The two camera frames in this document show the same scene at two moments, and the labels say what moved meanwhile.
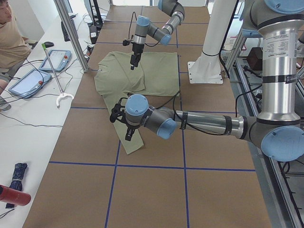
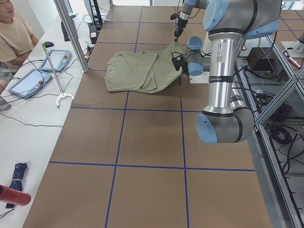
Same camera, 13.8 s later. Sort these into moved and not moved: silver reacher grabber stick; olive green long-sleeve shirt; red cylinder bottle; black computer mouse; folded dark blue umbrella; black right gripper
Moved: olive green long-sleeve shirt; black right gripper
Not moved: black computer mouse; folded dark blue umbrella; silver reacher grabber stick; red cylinder bottle
